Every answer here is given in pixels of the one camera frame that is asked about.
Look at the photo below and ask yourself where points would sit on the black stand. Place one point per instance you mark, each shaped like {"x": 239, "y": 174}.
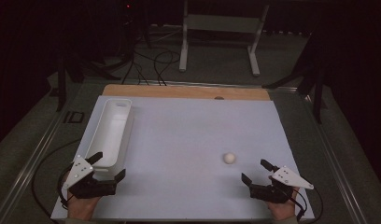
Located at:
{"x": 62, "y": 81}
{"x": 317, "y": 93}

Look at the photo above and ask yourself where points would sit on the small white ball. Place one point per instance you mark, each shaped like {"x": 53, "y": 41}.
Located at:
{"x": 229, "y": 158}

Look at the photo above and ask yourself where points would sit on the person's right hand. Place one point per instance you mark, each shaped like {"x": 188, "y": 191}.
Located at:
{"x": 283, "y": 210}

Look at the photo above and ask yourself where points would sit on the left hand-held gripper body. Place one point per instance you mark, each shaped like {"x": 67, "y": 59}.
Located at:
{"x": 86, "y": 186}

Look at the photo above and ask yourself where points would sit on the person's left hand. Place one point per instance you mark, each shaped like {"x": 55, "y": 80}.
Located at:
{"x": 82, "y": 208}

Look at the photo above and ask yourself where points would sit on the white table mat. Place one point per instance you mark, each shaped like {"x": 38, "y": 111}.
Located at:
{"x": 194, "y": 130}

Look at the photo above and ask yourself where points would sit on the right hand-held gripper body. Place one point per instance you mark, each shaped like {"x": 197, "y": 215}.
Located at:
{"x": 272, "y": 193}

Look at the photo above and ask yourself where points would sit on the white metal stand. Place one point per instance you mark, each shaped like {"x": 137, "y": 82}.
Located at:
{"x": 219, "y": 23}

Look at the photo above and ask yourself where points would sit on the white plastic bin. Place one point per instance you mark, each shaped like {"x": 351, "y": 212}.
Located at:
{"x": 109, "y": 137}

